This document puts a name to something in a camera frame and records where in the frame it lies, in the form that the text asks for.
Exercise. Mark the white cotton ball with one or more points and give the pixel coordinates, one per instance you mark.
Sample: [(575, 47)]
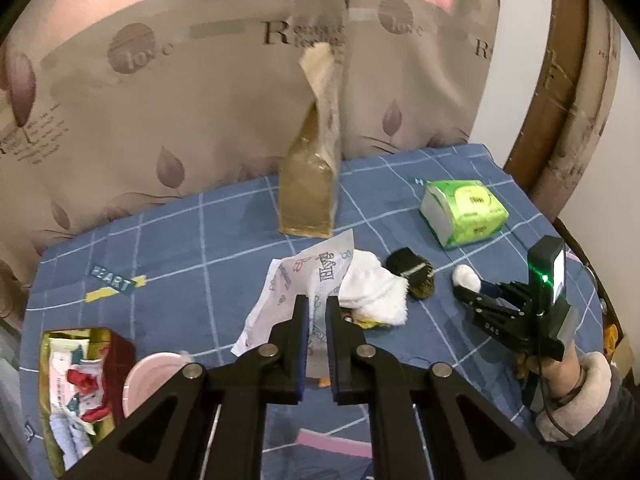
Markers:
[(464, 276)]

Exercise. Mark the blue checked bedsheet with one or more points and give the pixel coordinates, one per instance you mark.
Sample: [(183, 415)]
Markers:
[(184, 276)]

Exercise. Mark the pink mug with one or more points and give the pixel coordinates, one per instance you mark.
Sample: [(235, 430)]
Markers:
[(148, 375)]

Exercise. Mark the pink white wet wipes pack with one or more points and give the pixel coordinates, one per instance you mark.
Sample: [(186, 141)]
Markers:
[(64, 353)]

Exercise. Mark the brown kraft snack bag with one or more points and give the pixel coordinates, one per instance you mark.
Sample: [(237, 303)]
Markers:
[(308, 178)]

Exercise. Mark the grey sleeved right forearm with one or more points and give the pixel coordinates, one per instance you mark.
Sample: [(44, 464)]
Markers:
[(596, 424)]

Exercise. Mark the floral white tissue packet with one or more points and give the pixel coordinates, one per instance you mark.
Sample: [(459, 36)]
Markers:
[(316, 273)]

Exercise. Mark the red gold tin box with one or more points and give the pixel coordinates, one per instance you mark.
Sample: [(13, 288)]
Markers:
[(117, 355)]

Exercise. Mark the black gold hair clip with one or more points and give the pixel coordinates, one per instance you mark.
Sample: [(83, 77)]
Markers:
[(417, 270)]

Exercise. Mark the brown wooden chair frame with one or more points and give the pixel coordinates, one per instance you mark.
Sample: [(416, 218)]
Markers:
[(571, 103)]

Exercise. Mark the red white scrunchie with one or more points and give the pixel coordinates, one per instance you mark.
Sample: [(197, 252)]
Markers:
[(90, 401)]

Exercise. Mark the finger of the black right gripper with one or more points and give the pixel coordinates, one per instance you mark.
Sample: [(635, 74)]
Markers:
[(500, 320), (517, 294)]

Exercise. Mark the white fluffy sock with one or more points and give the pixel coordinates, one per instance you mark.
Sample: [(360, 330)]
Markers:
[(371, 291)]

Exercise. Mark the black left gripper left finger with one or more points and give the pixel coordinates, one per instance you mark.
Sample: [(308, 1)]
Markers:
[(207, 424)]

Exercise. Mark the black camera box green light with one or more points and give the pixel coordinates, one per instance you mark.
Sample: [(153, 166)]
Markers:
[(546, 273)]

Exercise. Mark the right hand holding gripper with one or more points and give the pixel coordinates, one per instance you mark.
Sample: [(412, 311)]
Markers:
[(562, 377)]

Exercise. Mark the light blue towel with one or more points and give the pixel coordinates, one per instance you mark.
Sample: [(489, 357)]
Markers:
[(71, 437)]

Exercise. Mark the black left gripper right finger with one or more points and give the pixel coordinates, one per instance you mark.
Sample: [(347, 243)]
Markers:
[(427, 423)]

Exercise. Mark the orange plastic toy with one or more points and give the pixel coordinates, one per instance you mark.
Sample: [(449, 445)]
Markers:
[(364, 323)]

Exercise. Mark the green tissue pack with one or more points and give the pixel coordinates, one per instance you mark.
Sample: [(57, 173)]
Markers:
[(461, 212)]

